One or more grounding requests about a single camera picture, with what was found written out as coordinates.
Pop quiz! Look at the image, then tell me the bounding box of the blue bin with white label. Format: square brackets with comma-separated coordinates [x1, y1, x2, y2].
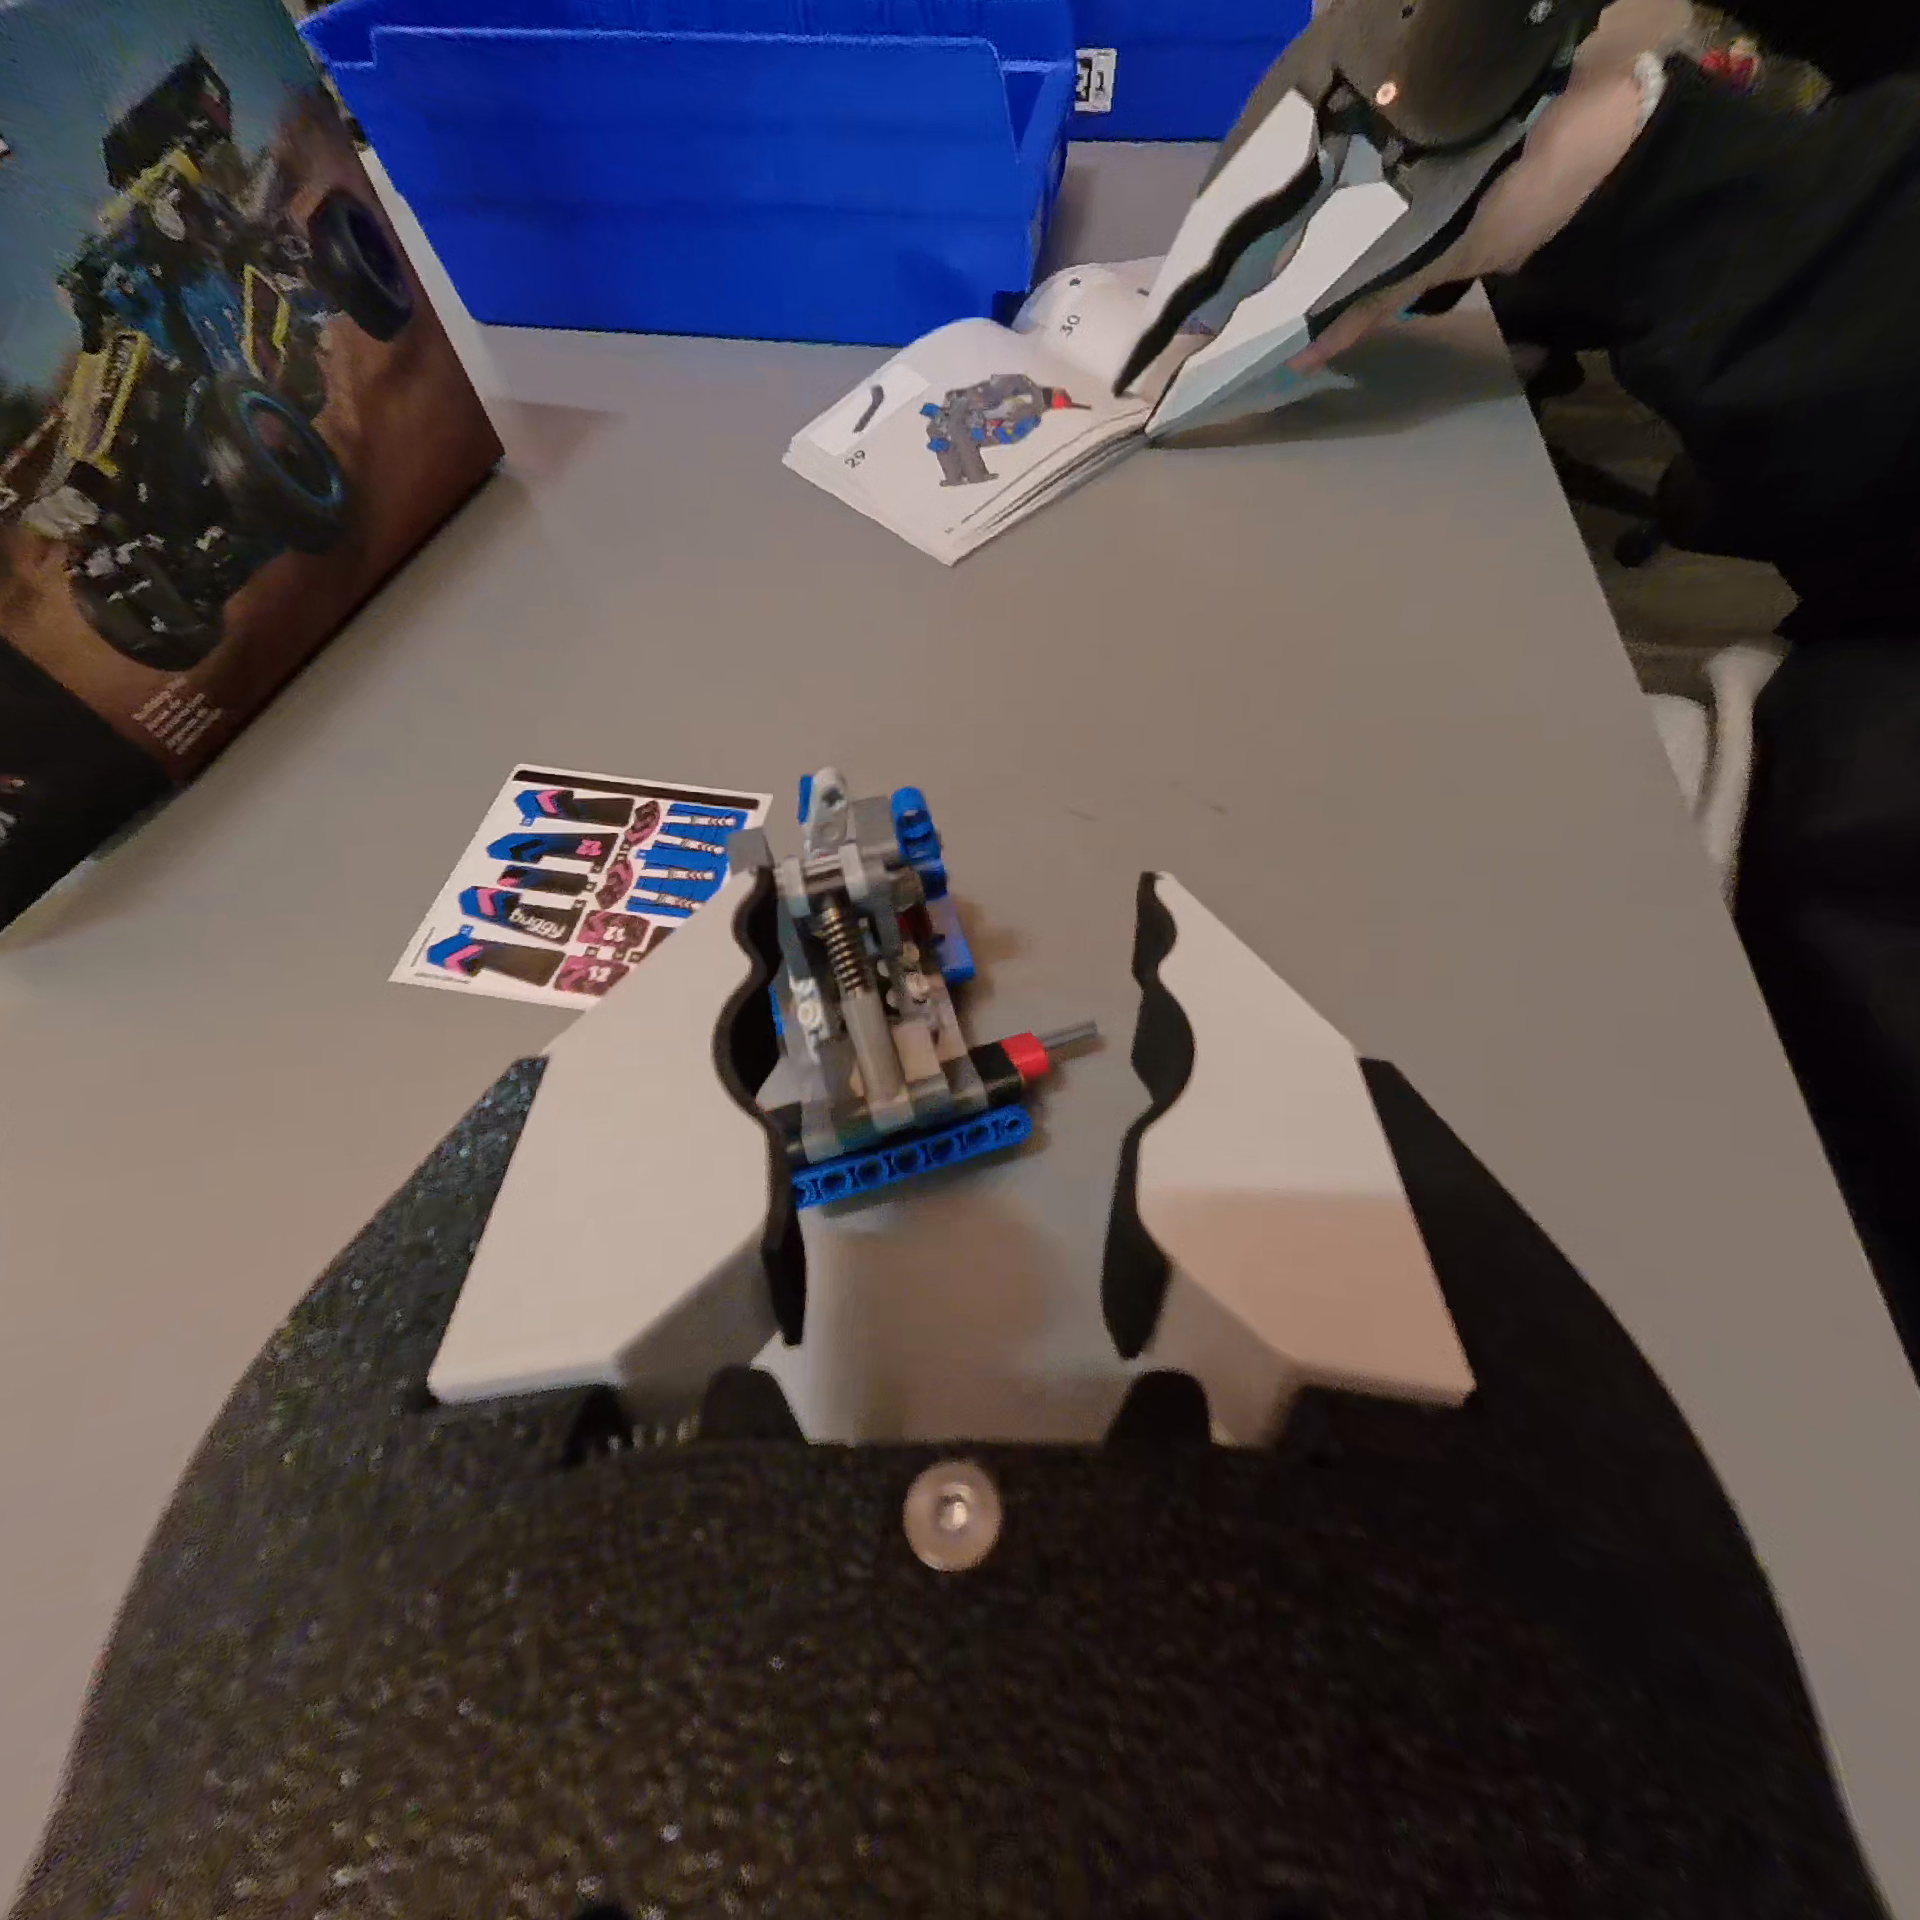
[1072, 0, 1314, 148]

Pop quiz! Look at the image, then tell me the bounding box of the white shoe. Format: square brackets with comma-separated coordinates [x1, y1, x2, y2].
[1691, 642, 1789, 842]

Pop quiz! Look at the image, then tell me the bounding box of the lego sticker sheet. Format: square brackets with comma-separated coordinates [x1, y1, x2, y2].
[389, 762, 774, 998]

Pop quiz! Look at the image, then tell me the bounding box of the lego instruction booklet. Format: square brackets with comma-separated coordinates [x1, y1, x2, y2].
[784, 262, 1357, 568]

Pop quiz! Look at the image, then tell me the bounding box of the blue plastic storage bin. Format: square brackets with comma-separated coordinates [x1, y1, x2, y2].
[297, 0, 1077, 67]
[341, 25, 1075, 348]

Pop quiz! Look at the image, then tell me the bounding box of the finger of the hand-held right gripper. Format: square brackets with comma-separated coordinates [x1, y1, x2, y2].
[1114, 87, 1326, 405]
[1142, 181, 1413, 442]

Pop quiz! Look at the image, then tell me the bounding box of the blue grey lego model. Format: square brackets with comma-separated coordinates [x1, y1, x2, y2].
[732, 762, 1104, 1216]

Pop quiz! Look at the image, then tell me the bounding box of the lego set box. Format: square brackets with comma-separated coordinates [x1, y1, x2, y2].
[0, 0, 506, 939]

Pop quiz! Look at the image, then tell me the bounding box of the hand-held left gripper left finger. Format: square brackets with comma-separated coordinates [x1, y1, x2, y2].
[426, 861, 820, 1449]

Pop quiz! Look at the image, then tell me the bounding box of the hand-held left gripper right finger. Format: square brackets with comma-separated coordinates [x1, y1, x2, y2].
[1101, 869, 1479, 1454]

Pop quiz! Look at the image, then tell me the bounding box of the person's right hand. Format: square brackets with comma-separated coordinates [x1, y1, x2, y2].
[1287, 51, 1667, 376]

